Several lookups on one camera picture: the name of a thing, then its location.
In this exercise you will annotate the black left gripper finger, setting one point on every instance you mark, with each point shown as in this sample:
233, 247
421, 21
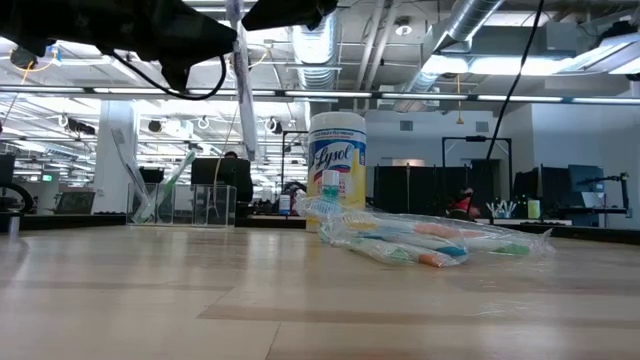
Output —
195, 49
197, 27

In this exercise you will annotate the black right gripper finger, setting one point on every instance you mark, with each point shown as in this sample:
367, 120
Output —
280, 15

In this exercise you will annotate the orange toothbrush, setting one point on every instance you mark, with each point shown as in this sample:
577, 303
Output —
435, 230
431, 260

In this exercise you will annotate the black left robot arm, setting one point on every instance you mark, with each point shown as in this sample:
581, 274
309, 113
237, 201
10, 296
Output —
20, 20

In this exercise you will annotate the long linear ceiling light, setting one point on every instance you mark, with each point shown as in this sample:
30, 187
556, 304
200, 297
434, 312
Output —
325, 94

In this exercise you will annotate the black hanging device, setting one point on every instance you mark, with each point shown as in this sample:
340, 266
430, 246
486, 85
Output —
22, 57

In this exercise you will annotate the black background monitor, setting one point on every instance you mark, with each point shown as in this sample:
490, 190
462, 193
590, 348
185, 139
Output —
215, 172

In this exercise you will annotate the white building column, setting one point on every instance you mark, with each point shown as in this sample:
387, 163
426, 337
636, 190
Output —
105, 150

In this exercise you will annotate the yellow Lysol wipes canister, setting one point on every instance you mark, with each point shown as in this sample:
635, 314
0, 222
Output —
337, 150

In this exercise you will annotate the person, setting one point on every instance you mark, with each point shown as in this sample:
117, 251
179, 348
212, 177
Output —
245, 192
465, 205

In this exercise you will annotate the clear acrylic organizer box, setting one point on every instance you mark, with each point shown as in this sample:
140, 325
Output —
220, 205

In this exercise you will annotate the small white background bottle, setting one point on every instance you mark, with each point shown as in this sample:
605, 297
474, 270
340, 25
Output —
285, 205

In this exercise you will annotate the grey laptop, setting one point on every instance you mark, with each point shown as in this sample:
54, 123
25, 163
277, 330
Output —
75, 202

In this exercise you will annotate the bright ceiling light panel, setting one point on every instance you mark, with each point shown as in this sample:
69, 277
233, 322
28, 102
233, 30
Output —
500, 65

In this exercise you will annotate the black room divider panels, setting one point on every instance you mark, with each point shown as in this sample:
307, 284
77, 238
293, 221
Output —
420, 190

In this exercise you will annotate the white utensils bunch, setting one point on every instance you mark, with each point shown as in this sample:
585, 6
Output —
501, 210

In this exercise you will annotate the green cup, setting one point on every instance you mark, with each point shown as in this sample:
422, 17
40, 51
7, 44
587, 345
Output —
534, 209

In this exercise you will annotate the dark desk monitor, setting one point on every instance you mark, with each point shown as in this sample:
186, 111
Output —
585, 185

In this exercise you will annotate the large silver spiral duct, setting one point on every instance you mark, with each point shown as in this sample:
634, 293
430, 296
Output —
467, 20

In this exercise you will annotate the black metal frame stand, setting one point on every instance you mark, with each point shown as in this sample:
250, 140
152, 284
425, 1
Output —
475, 138

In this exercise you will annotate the small grey metal post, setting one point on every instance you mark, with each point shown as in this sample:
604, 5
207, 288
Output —
14, 226

